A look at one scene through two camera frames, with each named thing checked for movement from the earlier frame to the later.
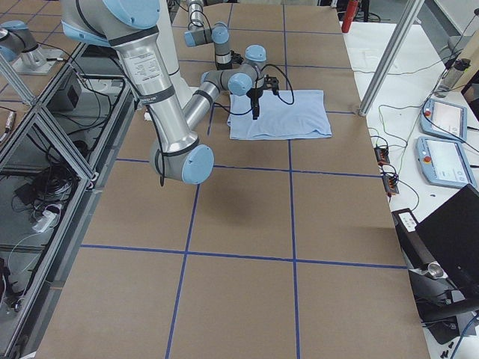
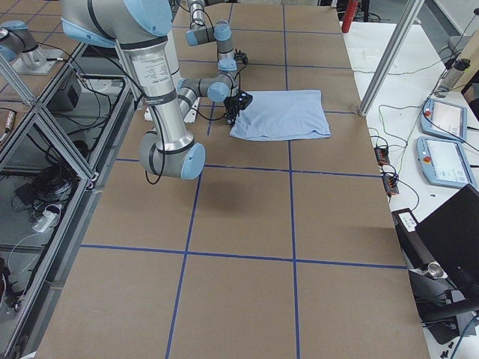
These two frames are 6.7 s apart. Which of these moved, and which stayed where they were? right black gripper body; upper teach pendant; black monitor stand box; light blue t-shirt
Moved: right black gripper body
Stayed: upper teach pendant; light blue t-shirt; black monitor stand box
